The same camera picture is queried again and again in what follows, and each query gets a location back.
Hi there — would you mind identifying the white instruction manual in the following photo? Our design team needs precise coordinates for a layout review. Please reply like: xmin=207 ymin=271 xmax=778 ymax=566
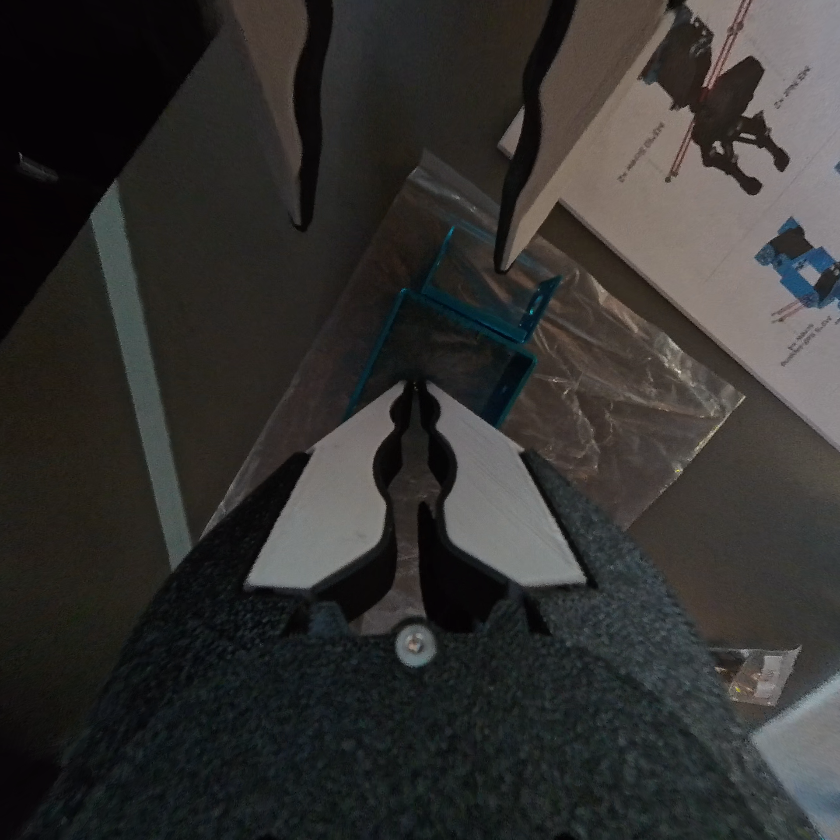
xmin=497 ymin=0 xmax=840 ymax=454

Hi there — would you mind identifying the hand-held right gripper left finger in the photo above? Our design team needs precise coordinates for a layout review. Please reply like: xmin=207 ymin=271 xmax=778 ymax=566
xmin=244 ymin=382 xmax=408 ymax=592

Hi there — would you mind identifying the white foam sheet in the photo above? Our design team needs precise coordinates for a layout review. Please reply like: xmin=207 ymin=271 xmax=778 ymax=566
xmin=751 ymin=689 xmax=840 ymax=840

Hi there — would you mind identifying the clear plastic bag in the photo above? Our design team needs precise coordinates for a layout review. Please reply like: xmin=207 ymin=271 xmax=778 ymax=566
xmin=200 ymin=150 xmax=748 ymax=621

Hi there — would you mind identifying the long-legged blue U bracket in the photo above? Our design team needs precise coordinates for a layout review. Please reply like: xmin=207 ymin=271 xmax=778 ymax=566
xmin=344 ymin=289 xmax=539 ymax=427

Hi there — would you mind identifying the pile of small screw bags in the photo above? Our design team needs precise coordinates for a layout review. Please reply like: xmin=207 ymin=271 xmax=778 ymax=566
xmin=709 ymin=644 xmax=803 ymax=707

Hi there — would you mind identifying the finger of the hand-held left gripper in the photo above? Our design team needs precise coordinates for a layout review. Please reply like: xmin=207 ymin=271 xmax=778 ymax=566
xmin=492 ymin=0 xmax=677 ymax=275
xmin=225 ymin=0 xmax=338 ymax=232

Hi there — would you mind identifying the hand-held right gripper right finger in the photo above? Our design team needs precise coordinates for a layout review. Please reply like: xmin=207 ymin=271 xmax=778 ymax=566
xmin=425 ymin=382 xmax=589 ymax=590

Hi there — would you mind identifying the short-legged blue U bracket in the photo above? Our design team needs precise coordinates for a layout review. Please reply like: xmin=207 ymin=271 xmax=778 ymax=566
xmin=420 ymin=223 xmax=564 ymax=345

